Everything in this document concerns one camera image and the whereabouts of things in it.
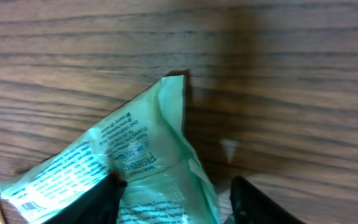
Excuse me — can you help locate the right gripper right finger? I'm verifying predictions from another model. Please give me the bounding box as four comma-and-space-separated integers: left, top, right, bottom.
229, 176, 305, 224

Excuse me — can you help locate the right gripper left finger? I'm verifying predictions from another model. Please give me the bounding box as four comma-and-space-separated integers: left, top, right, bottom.
45, 172, 127, 224

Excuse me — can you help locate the teal tissue packet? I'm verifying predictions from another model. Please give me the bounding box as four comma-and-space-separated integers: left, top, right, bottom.
0, 75, 221, 223

